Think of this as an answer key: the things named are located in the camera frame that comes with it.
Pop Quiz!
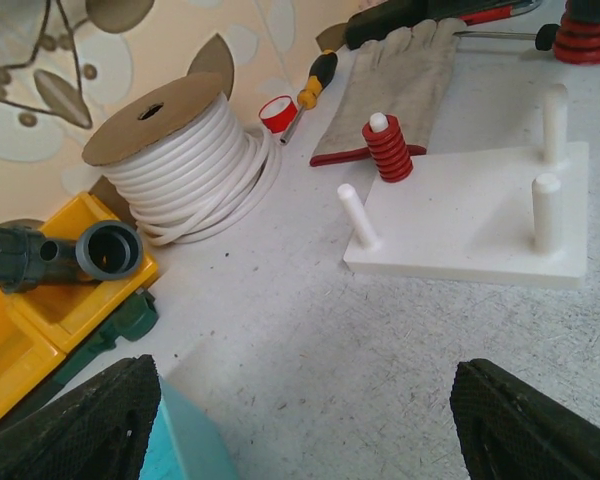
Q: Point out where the beige work glove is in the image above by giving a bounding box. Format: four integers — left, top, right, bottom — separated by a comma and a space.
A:
310, 18, 466, 167

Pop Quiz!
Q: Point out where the blue plastic tray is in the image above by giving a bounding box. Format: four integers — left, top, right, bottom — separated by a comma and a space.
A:
140, 378, 239, 480

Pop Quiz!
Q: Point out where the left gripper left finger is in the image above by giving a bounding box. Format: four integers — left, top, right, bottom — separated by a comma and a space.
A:
0, 354, 160, 479

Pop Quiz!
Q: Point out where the dark grey pipe fitting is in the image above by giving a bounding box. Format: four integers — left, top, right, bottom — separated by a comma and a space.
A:
0, 220, 144, 294

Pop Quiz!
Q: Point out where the white cable spool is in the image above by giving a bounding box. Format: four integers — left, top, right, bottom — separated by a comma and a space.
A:
81, 72, 284, 247

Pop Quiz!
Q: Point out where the yellow black screwdriver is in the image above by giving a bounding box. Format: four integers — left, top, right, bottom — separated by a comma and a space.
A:
280, 50, 338, 145

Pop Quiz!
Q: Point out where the yellow storage bin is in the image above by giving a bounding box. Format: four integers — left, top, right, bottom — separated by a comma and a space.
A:
0, 193, 158, 430

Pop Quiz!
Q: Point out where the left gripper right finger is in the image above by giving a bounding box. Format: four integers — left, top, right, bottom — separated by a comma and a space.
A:
450, 359, 600, 479

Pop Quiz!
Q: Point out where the red spring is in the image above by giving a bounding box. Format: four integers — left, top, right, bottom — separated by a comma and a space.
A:
552, 15, 600, 65
362, 112, 413, 183

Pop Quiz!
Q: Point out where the white peg base plate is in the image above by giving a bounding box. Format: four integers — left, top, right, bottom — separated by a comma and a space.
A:
337, 84, 589, 289

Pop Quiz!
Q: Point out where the dark green base piece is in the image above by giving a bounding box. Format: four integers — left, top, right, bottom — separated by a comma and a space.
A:
51, 289, 159, 387

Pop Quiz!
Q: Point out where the red white tape roll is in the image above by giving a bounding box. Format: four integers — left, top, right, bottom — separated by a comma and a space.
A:
258, 95, 298, 134

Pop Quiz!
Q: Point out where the black orange screwdriver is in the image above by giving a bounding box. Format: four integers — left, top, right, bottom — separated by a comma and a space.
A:
455, 24, 560, 52

